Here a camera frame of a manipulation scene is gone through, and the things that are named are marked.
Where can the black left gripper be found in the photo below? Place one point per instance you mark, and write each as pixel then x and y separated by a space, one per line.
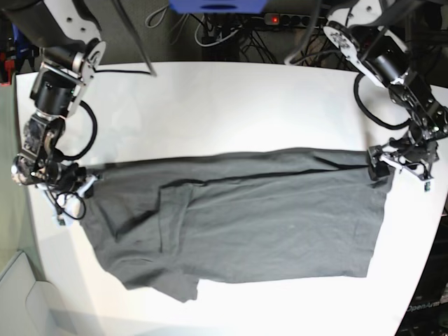
pixel 424 152

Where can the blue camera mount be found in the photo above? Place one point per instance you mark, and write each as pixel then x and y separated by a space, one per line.
pixel 217 6

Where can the dark grey t-shirt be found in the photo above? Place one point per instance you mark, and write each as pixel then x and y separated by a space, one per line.
pixel 236 218

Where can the black power strip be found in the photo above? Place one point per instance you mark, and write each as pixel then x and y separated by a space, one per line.
pixel 287 20

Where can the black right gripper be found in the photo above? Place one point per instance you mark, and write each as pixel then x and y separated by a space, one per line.
pixel 72 178

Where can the red clamp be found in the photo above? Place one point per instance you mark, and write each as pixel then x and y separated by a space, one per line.
pixel 7 69

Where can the white camera bracket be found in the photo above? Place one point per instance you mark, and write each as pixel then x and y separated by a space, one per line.
pixel 69 207
pixel 419 169

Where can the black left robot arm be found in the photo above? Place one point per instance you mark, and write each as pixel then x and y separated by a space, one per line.
pixel 360 31

